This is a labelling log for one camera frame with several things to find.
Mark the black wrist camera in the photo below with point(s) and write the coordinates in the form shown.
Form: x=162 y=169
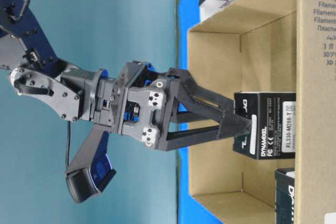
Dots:
x=90 y=171

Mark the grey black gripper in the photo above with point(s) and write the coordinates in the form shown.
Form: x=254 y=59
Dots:
x=139 y=104

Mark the open cardboard box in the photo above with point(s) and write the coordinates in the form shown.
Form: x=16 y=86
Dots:
x=268 y=45

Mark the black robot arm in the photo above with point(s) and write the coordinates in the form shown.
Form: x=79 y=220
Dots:
x=36 y=71

